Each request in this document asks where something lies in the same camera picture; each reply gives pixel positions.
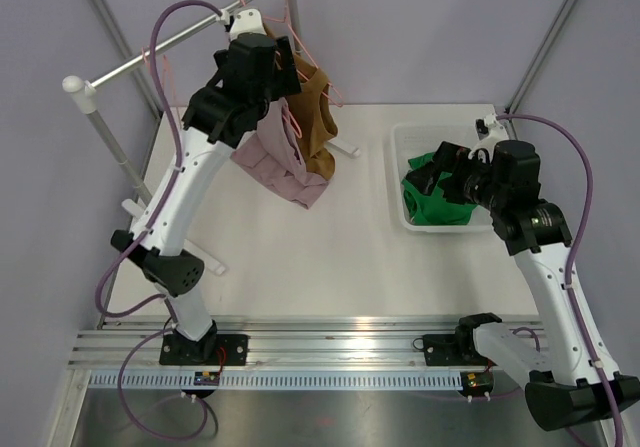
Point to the pink hanger of brown top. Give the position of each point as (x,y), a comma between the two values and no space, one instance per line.
(338,100)

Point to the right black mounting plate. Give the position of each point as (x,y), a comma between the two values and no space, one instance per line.
(448,350)

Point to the brown tank top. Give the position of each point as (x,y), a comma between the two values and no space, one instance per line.
(311,109)

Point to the pink hanger of mauve top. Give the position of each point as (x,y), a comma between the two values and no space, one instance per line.
(290,120)

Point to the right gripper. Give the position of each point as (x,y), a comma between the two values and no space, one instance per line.
(449,158)

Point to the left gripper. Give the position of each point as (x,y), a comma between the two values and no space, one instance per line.
(284,82)

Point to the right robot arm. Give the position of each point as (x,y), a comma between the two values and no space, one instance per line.
(577,381)

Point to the pink hanger of green top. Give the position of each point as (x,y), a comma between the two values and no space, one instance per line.
(168,84)

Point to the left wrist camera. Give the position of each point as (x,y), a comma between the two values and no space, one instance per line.
(241,22)

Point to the left frame post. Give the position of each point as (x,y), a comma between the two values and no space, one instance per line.
(110,25)

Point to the green tank top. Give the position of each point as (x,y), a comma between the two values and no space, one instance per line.
(433,210)

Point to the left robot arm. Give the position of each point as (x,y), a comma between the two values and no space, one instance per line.
(217,117)

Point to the right frame post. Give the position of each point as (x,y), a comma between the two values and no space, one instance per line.
(543,51)

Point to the frame post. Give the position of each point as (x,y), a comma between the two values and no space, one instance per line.
(543,51)
(110,25)

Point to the white slotted cable duct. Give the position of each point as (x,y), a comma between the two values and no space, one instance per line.
(279,380)

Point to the clothes rack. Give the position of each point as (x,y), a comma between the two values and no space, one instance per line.
(83,93)

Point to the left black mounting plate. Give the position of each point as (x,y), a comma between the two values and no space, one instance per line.
(213,350)

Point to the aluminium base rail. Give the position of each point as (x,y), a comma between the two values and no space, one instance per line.
(314,343)

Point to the black mounting plate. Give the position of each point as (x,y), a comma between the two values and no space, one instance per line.
(448,350)
(213,350)

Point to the mauve tank top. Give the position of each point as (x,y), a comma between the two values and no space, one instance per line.
(272,157)

